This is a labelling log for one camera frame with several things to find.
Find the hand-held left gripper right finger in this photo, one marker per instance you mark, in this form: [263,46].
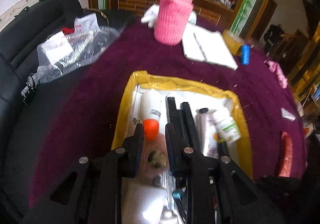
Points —
[169,149]

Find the red foil packet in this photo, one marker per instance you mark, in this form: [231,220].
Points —
[286,154]

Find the white bottle with orange cap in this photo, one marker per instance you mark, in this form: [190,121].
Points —
[151,106]

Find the white bag with red print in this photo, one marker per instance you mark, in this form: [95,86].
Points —
[86,23]

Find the bubble wrap sheet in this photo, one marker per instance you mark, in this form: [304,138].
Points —
[82,51]

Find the white box with yellow tape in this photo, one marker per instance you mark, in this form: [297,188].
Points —
[190,84]

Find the white cloth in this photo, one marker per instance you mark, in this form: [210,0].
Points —
[150,16]

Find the white rectangular block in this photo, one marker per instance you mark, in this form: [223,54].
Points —
[145,199]

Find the small white packet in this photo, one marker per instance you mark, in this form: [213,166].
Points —
[287,114]

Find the white bottle with green label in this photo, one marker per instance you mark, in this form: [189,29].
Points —
[228,129]

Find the pink cloth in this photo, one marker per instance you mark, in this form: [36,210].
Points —
[278,73]

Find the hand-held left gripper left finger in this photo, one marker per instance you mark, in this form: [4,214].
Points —
[138,154]

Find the small blue box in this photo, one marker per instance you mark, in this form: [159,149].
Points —
[245,54]

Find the yellow tape roll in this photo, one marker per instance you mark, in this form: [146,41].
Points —
[231,40]

